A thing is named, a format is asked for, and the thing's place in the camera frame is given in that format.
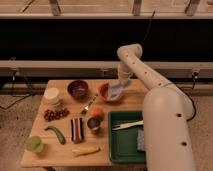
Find light blue towel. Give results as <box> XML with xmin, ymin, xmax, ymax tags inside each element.
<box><xmin>108</xmin><ymin>83</ymin><xmax>127</xmax><ymax>100</ymax></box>

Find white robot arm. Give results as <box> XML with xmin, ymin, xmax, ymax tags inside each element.
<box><xmin>117</xmin><ymin>44</ymin><xmax>196</xmax><ymax>171</ymax></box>

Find red orange bowl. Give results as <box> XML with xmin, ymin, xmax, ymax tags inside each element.
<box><xmin>99</xmin><ymin>82</ymin><xmax>123</xmax><ymax>102</ymax></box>

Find dark purple bowl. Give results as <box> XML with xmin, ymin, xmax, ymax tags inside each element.
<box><xmin>67</xmin><ymin>80</ymin><xmax>88</xmax><ymax>100</ymax></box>

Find orange fruit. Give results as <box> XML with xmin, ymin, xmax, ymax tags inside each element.
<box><xmin>91</xmin><ymin>107</ymin><xmax>104</xmax><ymax>120</ymax></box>

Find metal fork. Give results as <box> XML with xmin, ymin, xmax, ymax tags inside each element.
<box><xmin>80</xmin><ymin>94</ymin><xmax>98</xmax><ymax>114</ymax></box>

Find small metal cup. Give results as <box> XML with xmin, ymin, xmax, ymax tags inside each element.
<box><xmin>87</xmin><ymin>117</ymin><xmax>101</xmax><ymax>134</ymax></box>

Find blue grey sponge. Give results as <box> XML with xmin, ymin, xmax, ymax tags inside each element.
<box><xmin>137</xmin><ymin>129</ymin><xmax>145</xmax><ymax>152</ymax></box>

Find striped dark cloth block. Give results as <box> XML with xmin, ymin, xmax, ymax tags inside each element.
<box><xmin>71</xmin><ymin>117</ymin><xmax>84</xmax><ymax>143</ymax></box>

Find green plastic tray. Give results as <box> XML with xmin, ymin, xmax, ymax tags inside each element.
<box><xmin>108</xmin><ymin>111</ymin><xmax>146</xmax><ymax>164</ymax></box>

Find white lidded jar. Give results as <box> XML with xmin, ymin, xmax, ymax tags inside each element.
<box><xmin>44</xmin><ymin>87</ymin><xmax>61</xmax><ymax>106</ymax></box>

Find bunch of red grapes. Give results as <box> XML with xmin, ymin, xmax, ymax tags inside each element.
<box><xmin>44</xmin><ymin>108</ymin><xmax>69</xmax><ymax>122</ymax></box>

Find yellow banana piece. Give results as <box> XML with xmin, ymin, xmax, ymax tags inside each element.
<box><xmin>72</xmin><ymin>146</ymin><xmax>100</xmax><ymax>156</ymax></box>

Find green chili pepper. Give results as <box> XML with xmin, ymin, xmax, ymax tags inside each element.
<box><xmin>44</xmin><ymin>126</ymin><xmax>66</xmax><ymax>145</ymax></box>

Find light green cup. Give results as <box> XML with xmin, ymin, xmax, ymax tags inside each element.
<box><xmin>26</xmin><ymin>136</ymin><xmax>44</xmax><ymax>153</ymax></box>

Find black cable right floor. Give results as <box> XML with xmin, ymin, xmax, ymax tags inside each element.
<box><xmin>178</xmin><ymin>71</ymin><xmax>199</xmax><ymax>122</ymax></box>

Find black cable floor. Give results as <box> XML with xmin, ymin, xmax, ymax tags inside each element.
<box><xmin>0</xmin><ymin>71</ymin><xmax>36</xmax><ymax>111</ymax></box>
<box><xmin>178</xmin><ymin>71</ymin><xmax>199</xmax><ymax>122</ymax></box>

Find black hanging cable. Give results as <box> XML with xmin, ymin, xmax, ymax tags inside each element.
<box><xmin>141</xmin><ymin>9</ymin><xmax>157</xmax><ymax>48</ymax></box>

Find black cable left floor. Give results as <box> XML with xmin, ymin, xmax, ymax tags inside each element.
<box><xmin>0</xmin><ymin>71</ymin><xmax>36</xmax><ymax>111</ymax></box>

